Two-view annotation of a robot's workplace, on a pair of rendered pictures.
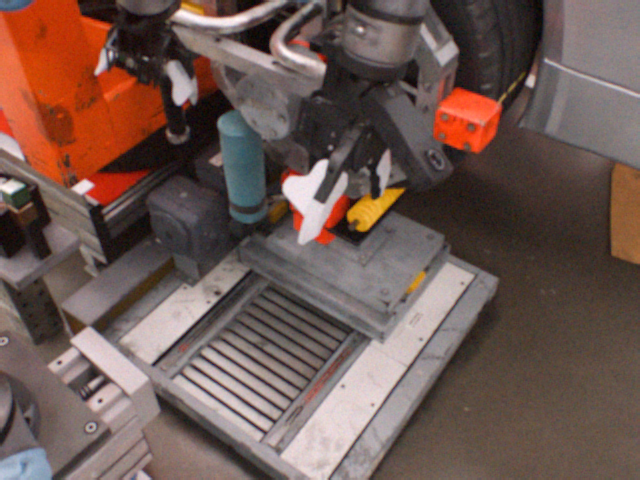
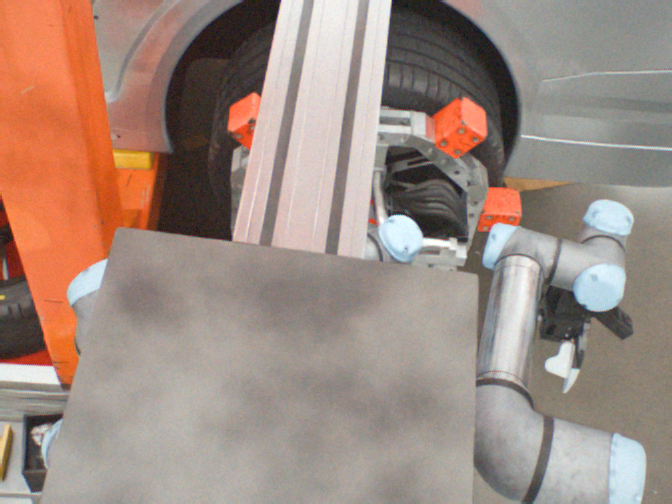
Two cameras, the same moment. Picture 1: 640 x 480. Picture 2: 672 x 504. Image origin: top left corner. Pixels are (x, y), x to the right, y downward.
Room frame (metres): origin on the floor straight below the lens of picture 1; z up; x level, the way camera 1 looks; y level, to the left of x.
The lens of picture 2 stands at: (0.12, 0.92, 2.58)
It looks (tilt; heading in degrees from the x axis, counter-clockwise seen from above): 55 degrees down; 319
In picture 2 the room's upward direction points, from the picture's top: 9 degrees clockwise
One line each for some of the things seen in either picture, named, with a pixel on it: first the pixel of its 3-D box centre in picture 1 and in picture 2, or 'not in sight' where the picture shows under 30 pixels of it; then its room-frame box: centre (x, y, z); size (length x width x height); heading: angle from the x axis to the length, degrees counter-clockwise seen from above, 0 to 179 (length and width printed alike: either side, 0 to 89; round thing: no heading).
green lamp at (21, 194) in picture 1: (15, 193); not in sight; (0.99, 0.62, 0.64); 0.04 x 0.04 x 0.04; 54
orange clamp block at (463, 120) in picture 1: (466, 121); (497, 210); (0.95, -0.25, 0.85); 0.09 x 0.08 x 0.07; 54
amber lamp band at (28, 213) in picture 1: (23, 210); not in sight; (0.99, 0.62, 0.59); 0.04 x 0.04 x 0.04; 54
